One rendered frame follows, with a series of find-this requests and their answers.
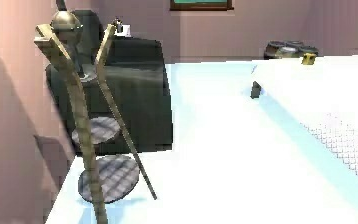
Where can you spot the dark green cupboard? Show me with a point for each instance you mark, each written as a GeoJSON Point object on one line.
{"type": "Point", "coordinates": [143, 100]}

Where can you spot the white pale blue bed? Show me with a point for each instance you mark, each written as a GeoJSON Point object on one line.
{"type": "Point", "coordinates": [213, 150]}

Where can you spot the small dark grey block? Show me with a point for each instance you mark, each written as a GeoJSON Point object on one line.
{"type": "Point", "coordinates": [255, 90]}

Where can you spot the small white box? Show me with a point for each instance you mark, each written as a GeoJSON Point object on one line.
{"type": "Point", "coordinates": [127, 30]}

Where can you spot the brass stand with round shelves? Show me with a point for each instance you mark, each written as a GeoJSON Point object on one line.
{"type": "Point", "coordinates": [78, 100]}

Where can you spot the small dark bottle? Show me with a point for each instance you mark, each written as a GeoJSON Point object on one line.
{"type": "Point", "coordinates": [119, 26]}

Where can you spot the white textured blanket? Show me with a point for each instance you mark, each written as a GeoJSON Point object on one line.
{"type": "Point", "coordinates": [323, 96]}

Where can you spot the brown framed wall picture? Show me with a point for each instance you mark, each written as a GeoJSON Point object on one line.
{"type": "Point", "coordinates": [200, 4]}

